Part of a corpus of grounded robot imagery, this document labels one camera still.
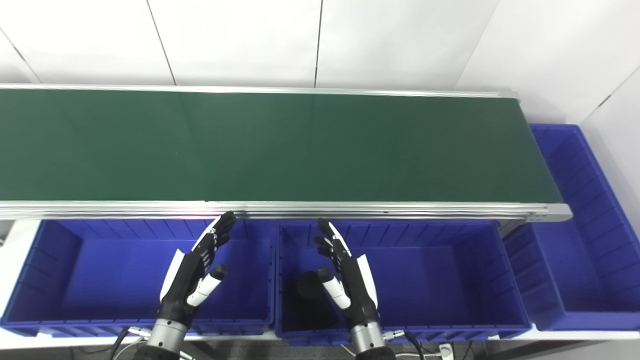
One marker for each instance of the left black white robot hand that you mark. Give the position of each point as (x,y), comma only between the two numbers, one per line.
(185,285)

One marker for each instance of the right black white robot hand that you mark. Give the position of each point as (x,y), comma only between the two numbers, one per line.
(357,290)

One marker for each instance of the black cylinder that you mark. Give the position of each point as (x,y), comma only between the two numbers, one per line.
(310,287)

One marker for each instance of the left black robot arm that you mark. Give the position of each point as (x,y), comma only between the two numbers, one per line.
(165,340)

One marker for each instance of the blue plastic bin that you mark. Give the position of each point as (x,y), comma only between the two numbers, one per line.
(575,260)
(435,285)
(115,280)

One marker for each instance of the aluminium conveyor leg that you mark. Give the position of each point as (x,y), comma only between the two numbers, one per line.
(511,227)

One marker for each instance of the green conveyor belt aluminium frame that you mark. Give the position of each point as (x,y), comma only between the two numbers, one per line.
(275,145)

